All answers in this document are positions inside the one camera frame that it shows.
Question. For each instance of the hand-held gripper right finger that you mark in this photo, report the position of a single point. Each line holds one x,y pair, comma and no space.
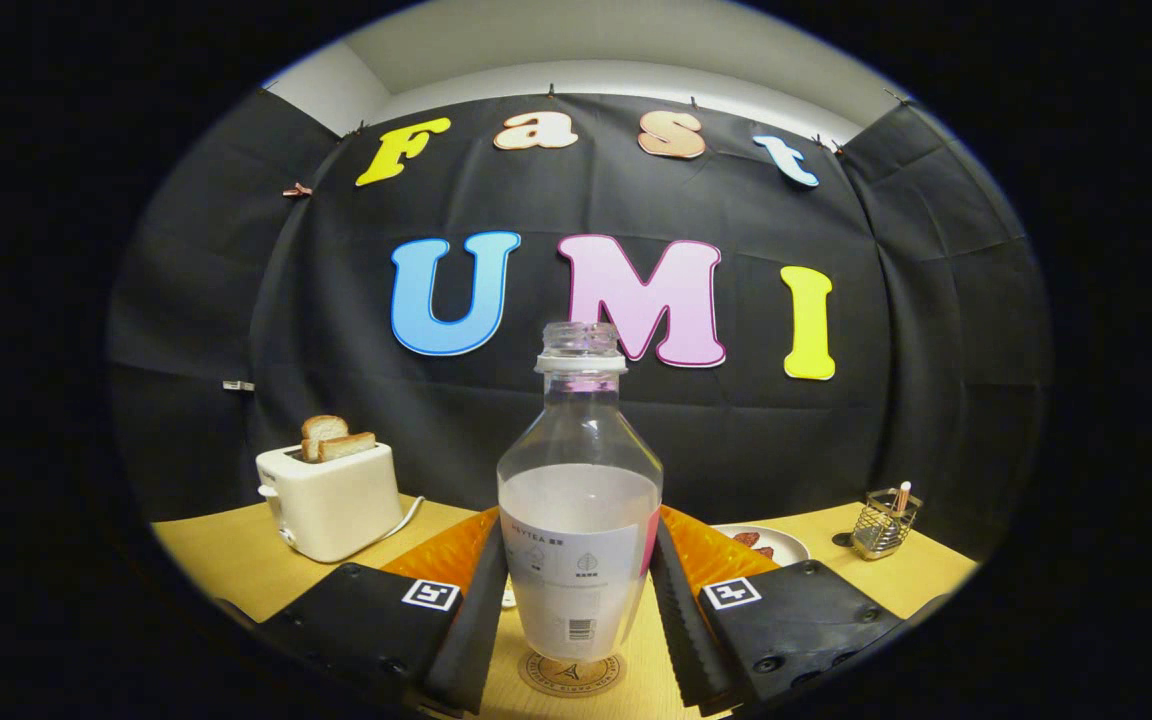
681,640

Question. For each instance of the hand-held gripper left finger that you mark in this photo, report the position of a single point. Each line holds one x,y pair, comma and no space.
471,640

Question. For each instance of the round brown coaster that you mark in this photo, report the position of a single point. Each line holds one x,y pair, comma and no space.
546,675

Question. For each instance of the clear juice bottle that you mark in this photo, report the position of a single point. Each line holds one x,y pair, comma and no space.
576,500

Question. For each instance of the reddish brown sausage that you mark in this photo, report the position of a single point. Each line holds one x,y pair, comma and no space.
746,538
764,552

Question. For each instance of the white round plate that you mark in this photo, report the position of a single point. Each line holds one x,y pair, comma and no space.
788,548

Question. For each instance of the cream white toaster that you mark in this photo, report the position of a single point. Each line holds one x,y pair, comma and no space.
336,510

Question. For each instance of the black backdrop cloth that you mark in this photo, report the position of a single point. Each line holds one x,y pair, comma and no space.
436,420

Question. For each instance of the toasted bread slice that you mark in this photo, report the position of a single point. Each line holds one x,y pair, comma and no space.
348,447
324,428

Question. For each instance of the wooden table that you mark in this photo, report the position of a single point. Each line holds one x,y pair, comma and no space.
926,580

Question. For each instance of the small white pink stick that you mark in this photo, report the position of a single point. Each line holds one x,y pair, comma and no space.
902,497

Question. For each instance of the copper clip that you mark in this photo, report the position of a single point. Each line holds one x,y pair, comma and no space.
297,189

